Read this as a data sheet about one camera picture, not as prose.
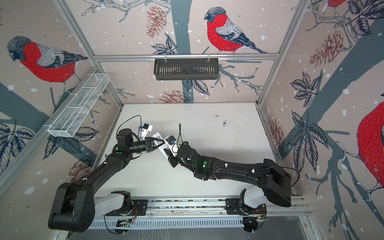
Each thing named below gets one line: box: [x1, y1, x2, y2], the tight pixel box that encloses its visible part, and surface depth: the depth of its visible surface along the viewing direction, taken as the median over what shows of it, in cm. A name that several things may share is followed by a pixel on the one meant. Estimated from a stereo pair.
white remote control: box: [151, 132, 171, 165], surface depth 77 cm
